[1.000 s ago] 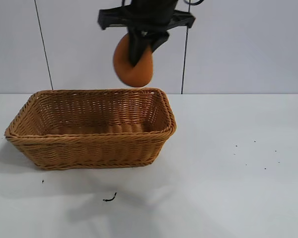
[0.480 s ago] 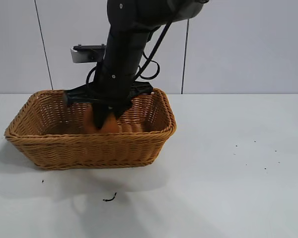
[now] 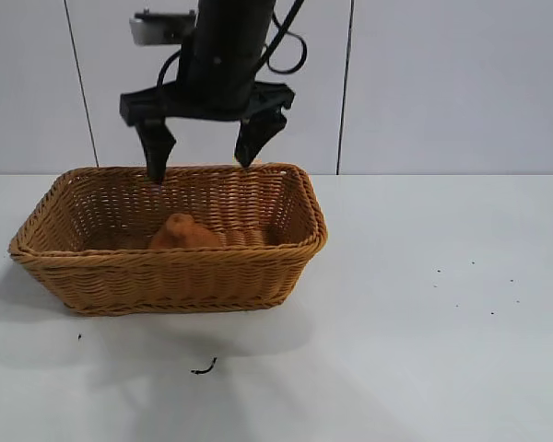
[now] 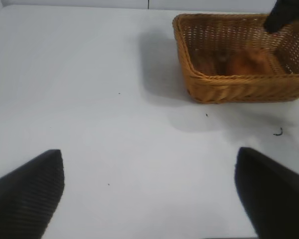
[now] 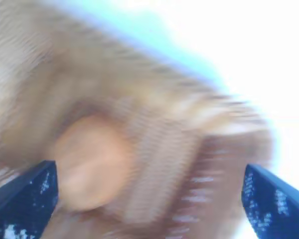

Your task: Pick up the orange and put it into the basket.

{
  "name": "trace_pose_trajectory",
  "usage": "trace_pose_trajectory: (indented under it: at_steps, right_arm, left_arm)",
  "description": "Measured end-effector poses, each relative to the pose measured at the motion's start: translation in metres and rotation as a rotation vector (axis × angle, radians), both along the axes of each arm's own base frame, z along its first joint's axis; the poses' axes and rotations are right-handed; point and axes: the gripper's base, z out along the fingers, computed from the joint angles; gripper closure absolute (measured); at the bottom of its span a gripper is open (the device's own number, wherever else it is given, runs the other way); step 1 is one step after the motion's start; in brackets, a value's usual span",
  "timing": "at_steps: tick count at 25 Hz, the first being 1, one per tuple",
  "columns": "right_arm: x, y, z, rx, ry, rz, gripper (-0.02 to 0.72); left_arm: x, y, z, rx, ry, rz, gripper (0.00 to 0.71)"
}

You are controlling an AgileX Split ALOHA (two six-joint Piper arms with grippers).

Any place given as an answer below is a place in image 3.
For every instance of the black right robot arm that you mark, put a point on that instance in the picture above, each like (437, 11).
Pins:
(235, 23)

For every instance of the small black scrap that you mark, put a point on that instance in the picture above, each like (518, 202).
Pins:
(206, 369)

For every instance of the lumpy orange fruit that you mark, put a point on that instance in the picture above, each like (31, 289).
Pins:
(182, 235)

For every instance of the tan woven wicker basket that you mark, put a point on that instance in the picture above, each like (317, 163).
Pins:
(175, 281)

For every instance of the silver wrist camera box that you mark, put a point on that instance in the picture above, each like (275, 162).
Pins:
(159, 28)

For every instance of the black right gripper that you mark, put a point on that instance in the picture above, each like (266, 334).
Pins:
(216, 87)

